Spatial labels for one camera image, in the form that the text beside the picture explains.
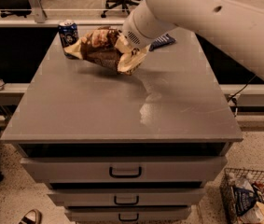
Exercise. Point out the brown and cream chip bag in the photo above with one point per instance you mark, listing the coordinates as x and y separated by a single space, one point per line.
109 48

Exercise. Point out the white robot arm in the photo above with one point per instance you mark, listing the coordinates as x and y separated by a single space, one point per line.
234 28

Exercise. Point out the blue pepsi can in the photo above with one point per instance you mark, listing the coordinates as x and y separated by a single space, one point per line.
68 33

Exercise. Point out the blue snack bag in basket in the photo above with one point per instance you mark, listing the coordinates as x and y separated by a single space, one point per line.
244 197

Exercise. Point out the grey drawer cabinet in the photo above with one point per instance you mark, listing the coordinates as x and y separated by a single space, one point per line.
171 105

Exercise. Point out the dark blue snack bar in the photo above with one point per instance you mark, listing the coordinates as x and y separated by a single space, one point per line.
162 41

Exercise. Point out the top grey drawer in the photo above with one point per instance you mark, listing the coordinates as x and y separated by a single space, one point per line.
123 169

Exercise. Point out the grey drawer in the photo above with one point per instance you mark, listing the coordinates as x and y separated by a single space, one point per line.
128 214
125 197
123 169

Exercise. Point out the middle grey drawer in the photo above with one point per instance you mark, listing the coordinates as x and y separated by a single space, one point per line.
125 197

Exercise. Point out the bottom grey drawer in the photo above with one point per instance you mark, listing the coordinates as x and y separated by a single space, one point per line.
128 214

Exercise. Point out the shoe on floor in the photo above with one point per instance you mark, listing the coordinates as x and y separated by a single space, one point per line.
34 216

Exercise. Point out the wire basket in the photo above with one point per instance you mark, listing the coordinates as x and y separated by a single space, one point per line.
239 177

